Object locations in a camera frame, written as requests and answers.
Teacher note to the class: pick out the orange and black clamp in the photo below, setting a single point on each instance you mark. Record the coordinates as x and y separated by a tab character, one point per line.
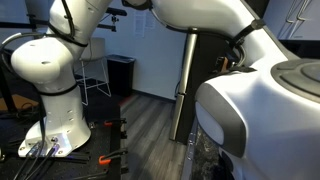
115	122
111	156

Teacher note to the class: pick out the black tall cabinet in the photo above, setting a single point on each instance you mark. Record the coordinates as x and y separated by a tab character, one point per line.
210	63

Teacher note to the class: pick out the white paper wall notice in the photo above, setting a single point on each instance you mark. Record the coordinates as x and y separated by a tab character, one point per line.
140	23

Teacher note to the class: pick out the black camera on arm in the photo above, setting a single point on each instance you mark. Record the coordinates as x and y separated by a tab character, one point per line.
115	13

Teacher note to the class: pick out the black trash bin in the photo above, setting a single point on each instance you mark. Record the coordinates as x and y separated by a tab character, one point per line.
120	75

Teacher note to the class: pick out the white upper cabinet door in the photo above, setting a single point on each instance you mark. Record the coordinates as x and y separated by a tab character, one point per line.
311	26
276	18

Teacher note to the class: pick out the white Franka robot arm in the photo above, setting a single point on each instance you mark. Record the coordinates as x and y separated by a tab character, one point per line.
283	133

